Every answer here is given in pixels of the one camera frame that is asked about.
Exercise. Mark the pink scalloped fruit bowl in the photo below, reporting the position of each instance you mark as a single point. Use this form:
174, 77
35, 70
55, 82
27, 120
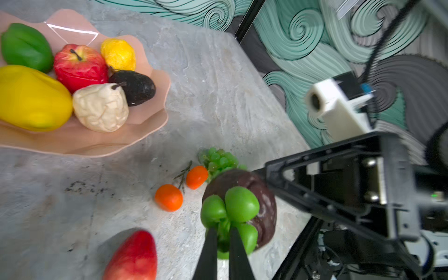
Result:
67, 26

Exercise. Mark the yellow lemon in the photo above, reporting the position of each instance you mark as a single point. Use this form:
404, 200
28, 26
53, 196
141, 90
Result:
33, 100

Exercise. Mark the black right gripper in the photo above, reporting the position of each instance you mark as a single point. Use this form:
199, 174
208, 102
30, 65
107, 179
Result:
366, 183

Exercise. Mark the orange tomato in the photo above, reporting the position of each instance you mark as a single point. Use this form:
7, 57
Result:
192, 176
169, 198

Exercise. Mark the dark brown mangosteen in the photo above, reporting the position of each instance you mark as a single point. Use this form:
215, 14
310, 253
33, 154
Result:
239, 199

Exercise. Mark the green lime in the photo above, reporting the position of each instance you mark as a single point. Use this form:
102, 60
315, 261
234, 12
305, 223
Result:
26, 46

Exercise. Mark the aluminium rail right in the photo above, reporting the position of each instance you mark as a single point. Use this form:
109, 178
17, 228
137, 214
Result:
344, 6

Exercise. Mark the orange tomato left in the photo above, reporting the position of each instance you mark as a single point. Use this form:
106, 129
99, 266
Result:
169, 198

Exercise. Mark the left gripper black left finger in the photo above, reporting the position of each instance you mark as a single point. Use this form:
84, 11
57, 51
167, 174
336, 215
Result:
207, 264

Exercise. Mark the dark avocado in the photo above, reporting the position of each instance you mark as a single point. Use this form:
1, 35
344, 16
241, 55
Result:
137, 87

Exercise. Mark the red fake apple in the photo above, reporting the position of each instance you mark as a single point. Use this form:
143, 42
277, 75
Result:
79, 66

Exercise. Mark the cream fake garlic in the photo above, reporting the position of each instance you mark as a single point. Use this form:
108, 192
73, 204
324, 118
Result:
102, 108

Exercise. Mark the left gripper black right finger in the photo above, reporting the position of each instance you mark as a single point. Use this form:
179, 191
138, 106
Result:
239, 266

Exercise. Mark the green grape bunch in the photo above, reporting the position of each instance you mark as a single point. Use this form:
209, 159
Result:
217, 161

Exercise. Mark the orange tomato right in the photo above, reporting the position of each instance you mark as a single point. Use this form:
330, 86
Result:
192, 176

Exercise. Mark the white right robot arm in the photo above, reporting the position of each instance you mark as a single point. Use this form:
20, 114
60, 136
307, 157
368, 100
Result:
343, 253

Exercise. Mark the black corner frame post right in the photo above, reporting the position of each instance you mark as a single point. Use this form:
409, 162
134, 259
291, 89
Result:
248, 20

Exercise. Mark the yellow pear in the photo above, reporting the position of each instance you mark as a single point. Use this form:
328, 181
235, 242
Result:
118, 54

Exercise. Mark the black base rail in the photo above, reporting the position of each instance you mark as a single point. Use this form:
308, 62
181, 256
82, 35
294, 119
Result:
294, 261

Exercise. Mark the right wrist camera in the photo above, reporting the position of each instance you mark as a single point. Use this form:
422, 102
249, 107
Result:
341, 104

